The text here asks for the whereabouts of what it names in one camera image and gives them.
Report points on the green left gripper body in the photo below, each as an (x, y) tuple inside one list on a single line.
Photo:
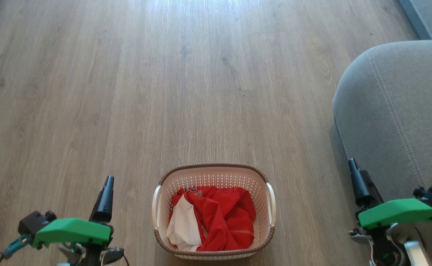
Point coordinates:
[(73, 231)]

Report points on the beige perforated laundry basket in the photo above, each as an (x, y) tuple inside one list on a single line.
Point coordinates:
[(214, 176)]

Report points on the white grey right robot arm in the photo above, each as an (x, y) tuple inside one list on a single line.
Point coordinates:
[(418, 255)]

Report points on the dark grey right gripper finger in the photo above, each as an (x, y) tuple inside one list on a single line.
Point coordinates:
[(370, 192), (359, 190)]

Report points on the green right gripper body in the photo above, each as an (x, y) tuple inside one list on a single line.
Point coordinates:
[(398, 212)]

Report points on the red and white jersey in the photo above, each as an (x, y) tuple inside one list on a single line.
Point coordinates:
[(225, 218)]

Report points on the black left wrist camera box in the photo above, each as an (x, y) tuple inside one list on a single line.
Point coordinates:
[(34, 221)]

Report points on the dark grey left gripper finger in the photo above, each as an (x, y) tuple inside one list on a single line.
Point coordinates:
[(98, 207), (108, 207)]

